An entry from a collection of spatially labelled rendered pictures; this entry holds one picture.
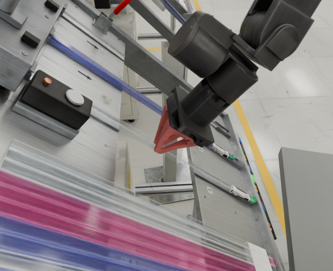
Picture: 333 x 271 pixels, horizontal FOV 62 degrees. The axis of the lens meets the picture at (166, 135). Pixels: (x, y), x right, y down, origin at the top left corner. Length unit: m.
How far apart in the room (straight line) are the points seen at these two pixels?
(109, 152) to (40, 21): 0.20
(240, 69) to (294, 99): 1.95
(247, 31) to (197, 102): 0.12
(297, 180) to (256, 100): 1.35
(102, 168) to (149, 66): 0.41
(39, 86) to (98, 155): 0.12
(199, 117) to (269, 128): 1.60
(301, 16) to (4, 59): 0.35
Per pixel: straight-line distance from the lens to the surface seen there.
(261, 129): 1.98
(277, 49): 0.38
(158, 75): 0.76
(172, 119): 0.43
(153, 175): 1.60
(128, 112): 1.83
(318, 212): 0.89
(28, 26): 0.40
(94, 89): 0.49
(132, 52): 0.72
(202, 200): 0.52
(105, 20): 0.66
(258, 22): 0.41
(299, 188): 0.92
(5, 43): 0.35
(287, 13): 0.40
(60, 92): 0.36
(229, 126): 0.84
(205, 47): 0.37
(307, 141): 2.01
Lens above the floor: 1.28
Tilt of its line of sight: 44 degrees down
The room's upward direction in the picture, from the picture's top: straight up
